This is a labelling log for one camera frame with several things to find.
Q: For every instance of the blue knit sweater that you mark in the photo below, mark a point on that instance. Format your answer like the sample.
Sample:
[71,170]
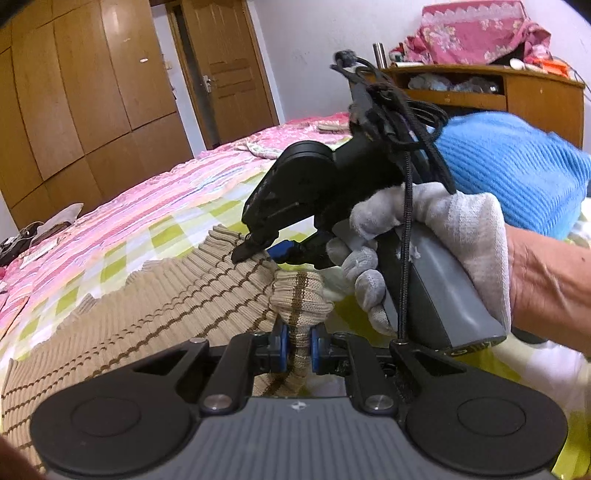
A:
[517,170]

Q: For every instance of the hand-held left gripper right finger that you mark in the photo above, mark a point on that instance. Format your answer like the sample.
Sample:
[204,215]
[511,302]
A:
[316,350]

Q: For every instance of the grey cloth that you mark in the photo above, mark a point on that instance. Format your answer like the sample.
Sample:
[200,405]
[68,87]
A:
[64,216]

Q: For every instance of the person's right forearm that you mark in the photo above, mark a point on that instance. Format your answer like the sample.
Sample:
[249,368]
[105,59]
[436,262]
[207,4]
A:
[549,281]

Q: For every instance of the wooden wardrobe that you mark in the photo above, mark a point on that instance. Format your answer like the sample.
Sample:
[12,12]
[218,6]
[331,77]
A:
[69,92]

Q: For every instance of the small patterned folded cloth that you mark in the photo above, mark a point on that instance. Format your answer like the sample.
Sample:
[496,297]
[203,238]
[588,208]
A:
[334,127]
[263,148]

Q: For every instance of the beige striped knit sweater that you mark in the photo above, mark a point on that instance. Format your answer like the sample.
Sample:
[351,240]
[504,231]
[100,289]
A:
[161,314]

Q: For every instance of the metal tube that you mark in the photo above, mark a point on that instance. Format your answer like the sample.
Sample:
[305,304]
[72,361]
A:
[379,55]

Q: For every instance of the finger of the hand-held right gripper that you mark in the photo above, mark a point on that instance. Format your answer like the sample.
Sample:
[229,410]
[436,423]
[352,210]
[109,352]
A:
[282,250]
[277,207]

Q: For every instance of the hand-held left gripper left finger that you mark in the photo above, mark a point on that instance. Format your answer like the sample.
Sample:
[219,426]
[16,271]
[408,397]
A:
[280,348]

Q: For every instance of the pink striped blanket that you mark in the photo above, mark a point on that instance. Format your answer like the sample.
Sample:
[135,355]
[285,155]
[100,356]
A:
[115,217]

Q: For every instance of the wooden door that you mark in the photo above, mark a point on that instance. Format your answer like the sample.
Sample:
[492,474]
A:
[231,69]

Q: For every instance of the wooden cabinet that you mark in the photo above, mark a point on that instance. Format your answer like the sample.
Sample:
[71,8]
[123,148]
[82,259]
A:
[540,101]

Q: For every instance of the pink floral cloth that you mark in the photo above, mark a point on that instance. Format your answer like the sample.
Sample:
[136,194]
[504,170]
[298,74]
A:
[466,32]

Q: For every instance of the person's right hand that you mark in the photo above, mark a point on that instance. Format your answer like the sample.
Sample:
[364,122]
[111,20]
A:
[475,240]

